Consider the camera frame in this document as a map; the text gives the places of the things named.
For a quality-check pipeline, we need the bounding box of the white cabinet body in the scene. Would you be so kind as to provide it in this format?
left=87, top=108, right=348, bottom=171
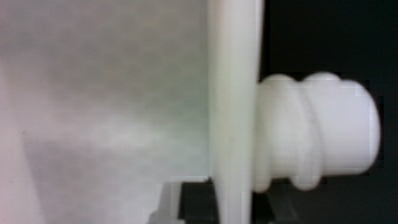
left=0, top=0, right=380, bottom=224

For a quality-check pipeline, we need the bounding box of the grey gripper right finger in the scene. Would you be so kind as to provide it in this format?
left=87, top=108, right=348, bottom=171
left=252, top=191, right=297, bottom=224

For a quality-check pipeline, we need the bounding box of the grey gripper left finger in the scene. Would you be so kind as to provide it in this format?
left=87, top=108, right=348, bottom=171
left=151, top=180, right=213, bottom=224

